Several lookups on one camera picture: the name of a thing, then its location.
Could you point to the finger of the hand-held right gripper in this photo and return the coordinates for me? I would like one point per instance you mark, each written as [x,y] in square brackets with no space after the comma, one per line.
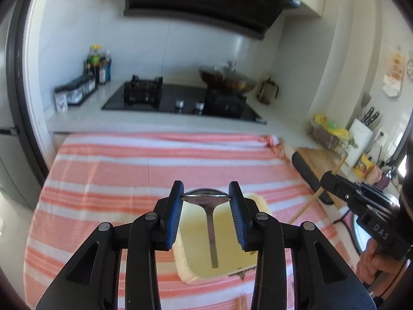
[337,185]

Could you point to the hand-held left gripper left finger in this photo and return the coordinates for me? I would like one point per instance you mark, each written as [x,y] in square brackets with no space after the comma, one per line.
[172,219]

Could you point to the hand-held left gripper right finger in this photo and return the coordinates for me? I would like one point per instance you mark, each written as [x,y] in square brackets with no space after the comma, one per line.
[240,222]

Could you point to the white ribbed utensil basket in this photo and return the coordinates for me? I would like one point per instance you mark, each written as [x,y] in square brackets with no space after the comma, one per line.
[193,235]

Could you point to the metal spoon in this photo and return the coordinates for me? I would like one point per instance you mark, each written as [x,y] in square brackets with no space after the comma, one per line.
[211,232]

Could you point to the wooden chopstick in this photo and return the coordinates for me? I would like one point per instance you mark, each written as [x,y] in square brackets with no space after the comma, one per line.
[306,205]

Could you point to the person's right hand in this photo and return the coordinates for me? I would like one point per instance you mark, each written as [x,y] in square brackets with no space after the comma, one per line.
[374,264]

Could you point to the wooden cutting board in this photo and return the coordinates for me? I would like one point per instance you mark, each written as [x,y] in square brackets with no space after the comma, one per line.
[319,161]

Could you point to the yellow printed package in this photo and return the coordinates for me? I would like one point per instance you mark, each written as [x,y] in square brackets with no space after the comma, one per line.
[363,166]

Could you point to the pink mat with black trim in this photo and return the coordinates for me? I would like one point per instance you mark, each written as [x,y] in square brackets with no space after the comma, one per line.
[350,229]

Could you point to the white knife block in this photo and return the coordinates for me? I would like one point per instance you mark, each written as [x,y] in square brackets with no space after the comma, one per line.
[359,142]

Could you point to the yellow plastic bag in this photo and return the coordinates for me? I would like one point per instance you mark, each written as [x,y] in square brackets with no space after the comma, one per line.
[332,127]

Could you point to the pink white striped cloth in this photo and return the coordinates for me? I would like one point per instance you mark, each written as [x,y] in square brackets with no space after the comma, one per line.
[113,174]

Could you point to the glass pitcher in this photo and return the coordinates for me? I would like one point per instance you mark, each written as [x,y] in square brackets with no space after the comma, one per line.
[267,91]

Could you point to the black burner grate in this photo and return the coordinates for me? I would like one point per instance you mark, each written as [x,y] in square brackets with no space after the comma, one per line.
[143,88]
[226,101]

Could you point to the black glass gas cooktop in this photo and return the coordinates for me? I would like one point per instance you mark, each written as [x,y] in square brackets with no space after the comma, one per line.
[180,93]

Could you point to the dark frying pan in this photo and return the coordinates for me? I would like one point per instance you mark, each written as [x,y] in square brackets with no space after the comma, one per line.
[230,84]

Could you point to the glass pan lid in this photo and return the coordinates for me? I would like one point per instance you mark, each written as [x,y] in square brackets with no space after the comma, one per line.
[226,70]

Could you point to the small white printed box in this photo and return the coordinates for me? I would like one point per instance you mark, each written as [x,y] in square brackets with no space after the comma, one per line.
[62,102]

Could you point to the dark sauce bottle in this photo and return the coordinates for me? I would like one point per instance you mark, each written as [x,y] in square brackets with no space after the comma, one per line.
[102,71]

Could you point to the blue label bottle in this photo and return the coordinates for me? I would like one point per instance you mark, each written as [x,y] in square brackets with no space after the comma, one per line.
[108,66]

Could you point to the black range hood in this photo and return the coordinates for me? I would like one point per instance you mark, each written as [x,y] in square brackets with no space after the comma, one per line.
[200,0]

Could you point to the wall power outlet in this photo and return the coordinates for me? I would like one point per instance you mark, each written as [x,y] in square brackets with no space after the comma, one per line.
[383,136]

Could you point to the printed wall hanging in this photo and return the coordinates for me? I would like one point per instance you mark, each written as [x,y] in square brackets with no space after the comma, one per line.
[394,71]

